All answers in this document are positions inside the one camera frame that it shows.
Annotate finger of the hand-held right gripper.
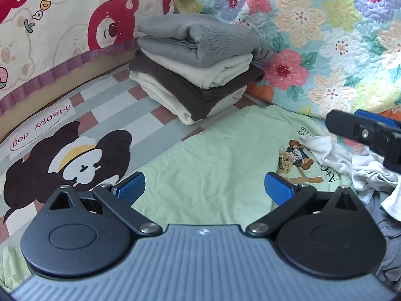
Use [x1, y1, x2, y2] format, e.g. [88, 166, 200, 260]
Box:
[325, 109, 401, 174]

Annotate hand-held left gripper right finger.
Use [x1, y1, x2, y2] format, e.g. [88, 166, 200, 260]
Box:
[245, 172, 364, 239]

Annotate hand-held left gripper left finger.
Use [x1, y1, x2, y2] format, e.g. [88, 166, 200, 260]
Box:
[46, 172, 164, 238]

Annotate light green printed t-shirt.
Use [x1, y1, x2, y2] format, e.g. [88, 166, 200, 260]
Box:
[0, 104, 358, 293]

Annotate grey knit sweater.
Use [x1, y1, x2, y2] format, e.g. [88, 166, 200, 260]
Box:
[137, 14, 277, 68]

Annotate white crumpled garment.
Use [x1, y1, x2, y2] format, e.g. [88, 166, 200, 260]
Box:
[299, 134, 401, 224]

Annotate checked dog-print bed sheet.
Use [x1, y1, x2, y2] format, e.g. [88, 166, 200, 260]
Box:
[0, 59, 251, 248]

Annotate floral quilt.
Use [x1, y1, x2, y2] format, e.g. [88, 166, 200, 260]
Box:
[169, 0, 401, 153]

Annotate cream folded garment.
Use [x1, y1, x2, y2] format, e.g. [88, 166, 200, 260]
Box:
[140, 49, 254, 90]
[128, 70, 249, 126]

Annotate brown folded garment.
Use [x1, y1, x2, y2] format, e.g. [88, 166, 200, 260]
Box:
[128, 51, 266, 122]

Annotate grey crumpled garment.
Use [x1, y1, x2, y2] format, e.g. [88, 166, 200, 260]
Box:
[360, 191, 401, 289]

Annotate beige padded bed frame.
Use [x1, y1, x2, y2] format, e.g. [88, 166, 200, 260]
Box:
[0, 52, 137, 143]

